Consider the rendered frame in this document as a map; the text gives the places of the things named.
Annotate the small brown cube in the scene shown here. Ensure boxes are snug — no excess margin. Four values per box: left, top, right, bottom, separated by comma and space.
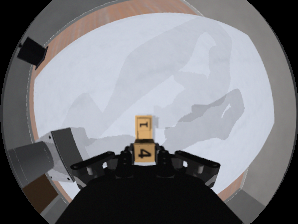
134, 139, 155, 162
137, 118, 150, 131

